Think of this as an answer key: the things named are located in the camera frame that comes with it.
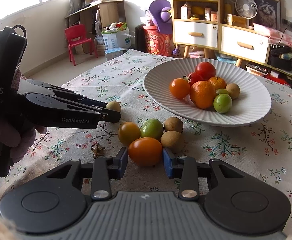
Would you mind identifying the orange tomato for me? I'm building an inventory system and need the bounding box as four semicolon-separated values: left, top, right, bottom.
127;137;163;166
169;78;190;99

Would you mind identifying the red tomato with stem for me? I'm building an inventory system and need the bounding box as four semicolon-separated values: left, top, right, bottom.
183;72;204;87

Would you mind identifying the purple foam toy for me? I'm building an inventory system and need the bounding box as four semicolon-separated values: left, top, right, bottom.
147;0;173;35

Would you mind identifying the brown kiwi front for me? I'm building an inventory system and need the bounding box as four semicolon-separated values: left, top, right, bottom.
225;83;240;100

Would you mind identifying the small orange mandarin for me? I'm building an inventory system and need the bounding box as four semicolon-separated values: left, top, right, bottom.
208;76;227;90

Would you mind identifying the brown kiwi back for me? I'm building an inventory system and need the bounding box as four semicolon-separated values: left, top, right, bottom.
164;116;183;133

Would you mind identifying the white cardboard box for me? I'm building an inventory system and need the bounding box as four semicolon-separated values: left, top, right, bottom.
102;28;132;50

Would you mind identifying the round red tomato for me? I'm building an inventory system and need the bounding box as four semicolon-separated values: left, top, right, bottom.
195;61;216;81

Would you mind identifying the framed cat picture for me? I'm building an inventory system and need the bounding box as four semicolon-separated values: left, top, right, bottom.
250;0;281;30

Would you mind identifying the wooden drawer cabinet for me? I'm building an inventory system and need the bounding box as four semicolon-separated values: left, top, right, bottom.
172;0;269;64

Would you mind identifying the small blue tissue box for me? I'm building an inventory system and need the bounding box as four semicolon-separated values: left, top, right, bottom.
105;48;127;61

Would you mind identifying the olive green-orange tomato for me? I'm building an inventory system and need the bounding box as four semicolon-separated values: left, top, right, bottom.
118;122;140;147

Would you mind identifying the white desk fan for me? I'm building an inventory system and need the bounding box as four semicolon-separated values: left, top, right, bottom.
235;0;258;28

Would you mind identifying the floral tablecloth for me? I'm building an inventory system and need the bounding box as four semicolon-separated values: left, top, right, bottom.
0;50;292;235

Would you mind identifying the green lime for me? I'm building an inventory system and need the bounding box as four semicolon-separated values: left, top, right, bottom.
213;94;233;114
216;88;229;95
140;119;163;139

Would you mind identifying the red plastic chair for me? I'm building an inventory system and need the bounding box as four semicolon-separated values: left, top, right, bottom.
64;24;99;66

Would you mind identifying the gloved left hand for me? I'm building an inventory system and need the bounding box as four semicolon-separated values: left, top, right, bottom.
0;122;47;163

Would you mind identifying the dried tomato calyx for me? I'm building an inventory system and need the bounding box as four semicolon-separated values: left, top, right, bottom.
91;143;105;159

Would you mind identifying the white ribbed plate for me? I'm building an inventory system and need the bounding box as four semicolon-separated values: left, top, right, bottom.
144;59;271;127

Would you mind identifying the lone brown kiwi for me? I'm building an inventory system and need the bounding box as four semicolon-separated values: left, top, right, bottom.
106;101;121;112

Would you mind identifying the red drum container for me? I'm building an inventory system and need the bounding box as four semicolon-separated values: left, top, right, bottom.
143;25;172;56

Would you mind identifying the large orange mandarin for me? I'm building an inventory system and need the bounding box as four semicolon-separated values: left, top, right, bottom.
189;81;216;109

